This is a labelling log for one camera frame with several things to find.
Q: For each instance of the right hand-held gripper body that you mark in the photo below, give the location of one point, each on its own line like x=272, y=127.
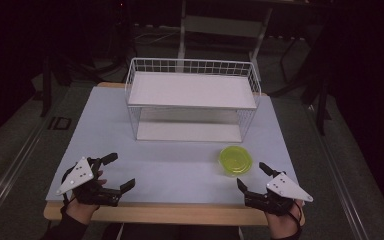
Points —
x=285, y=186

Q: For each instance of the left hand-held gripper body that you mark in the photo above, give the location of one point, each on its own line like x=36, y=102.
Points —
x=80, y=174

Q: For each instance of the green round plastic container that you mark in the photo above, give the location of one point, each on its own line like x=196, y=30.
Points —
x=235, y=160

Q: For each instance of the person's right hand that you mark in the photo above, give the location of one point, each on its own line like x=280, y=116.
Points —
x=283, y=225

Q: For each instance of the person's left hand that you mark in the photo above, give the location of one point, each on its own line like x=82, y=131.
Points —
x=80, y=213

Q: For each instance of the black floor plate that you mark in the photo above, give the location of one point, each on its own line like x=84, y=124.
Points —
x=60, y=123

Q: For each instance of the black stand leg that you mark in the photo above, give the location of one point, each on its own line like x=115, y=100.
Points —
x=322, y=106

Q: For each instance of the grey metal stand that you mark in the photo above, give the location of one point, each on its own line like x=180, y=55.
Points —
x=225, y=26

